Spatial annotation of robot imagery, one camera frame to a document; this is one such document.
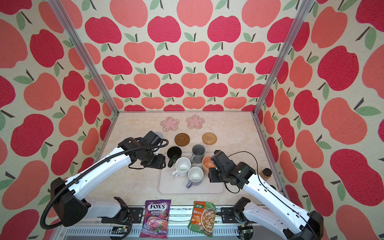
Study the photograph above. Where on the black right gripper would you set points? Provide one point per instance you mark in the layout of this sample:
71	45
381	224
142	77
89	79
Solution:
211	178

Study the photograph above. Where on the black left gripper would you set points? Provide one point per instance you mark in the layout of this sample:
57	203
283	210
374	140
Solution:
160	163

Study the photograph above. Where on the orange pink mug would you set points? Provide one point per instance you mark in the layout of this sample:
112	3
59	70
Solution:
207	164

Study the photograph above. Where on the round brown wooden coaster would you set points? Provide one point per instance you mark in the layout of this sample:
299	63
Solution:
182	139

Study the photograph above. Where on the round woven rattan coaster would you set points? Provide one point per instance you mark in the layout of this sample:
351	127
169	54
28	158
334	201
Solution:
209	138

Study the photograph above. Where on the pink flower silicone coaster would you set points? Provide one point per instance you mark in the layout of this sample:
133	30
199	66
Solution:
195	122

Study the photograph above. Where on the round grey coaster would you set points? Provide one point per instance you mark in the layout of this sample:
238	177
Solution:
160	135

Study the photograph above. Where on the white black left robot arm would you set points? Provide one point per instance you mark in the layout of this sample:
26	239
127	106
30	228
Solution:
70	202

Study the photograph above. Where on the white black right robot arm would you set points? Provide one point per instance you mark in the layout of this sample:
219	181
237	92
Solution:
283	217

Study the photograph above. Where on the black mug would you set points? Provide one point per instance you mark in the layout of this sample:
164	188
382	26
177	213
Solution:
173	153

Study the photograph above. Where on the lavender mug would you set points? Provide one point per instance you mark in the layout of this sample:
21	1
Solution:
195	176

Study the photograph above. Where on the white mug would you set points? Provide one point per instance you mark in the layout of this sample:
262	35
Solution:
183	166

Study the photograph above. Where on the grey mug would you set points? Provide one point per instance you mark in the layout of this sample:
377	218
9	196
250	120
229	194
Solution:
198	154

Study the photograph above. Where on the green orange soup packet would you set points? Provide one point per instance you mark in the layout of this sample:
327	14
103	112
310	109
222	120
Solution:
203	218

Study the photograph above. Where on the purple Fox's berries candy bag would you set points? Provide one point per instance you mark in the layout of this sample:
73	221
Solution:
156	219

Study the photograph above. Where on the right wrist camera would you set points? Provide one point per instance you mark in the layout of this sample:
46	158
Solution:
220	159

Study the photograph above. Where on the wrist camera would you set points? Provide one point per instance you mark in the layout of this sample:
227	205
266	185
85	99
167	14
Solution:
152	139
220	159

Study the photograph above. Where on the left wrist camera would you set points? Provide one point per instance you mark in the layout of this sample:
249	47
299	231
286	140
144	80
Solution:
152	139

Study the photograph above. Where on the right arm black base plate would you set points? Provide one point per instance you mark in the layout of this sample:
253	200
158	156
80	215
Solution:
229	216

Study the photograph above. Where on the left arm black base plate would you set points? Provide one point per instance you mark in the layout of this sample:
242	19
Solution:
132	215

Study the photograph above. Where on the aluminium front frame rail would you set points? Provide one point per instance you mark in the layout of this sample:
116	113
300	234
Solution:
92	229

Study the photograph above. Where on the aluminium frame post left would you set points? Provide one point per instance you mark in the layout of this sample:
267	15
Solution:
70	29

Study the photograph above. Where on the aluminium frame post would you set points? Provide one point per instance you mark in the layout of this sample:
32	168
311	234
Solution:
70	29
286	47

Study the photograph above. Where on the aluminium frame post right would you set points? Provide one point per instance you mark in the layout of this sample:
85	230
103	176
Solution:
286	47

